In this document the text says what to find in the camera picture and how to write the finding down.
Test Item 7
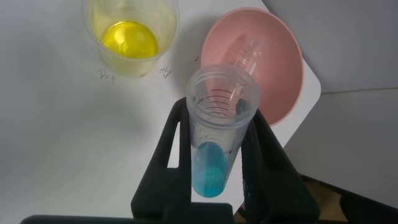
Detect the black metal frame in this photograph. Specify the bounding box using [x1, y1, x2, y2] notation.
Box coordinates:
[295, 173, 398, 224]

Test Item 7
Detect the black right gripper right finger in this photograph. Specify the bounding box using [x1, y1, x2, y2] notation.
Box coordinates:
[241, 107, 321, 223]

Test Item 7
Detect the clear glass beaker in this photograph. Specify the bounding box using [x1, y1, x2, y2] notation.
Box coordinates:
[81, 0, 180, 78]

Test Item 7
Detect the test tube with blue pigment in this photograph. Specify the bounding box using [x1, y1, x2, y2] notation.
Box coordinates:
[185, 64, 261, 198]

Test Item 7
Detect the pink bowl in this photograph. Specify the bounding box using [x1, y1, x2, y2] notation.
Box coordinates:
[200, 7, 305, 127]

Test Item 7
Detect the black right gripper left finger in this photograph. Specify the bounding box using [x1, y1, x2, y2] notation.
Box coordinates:
[131, 96, 193, 219]

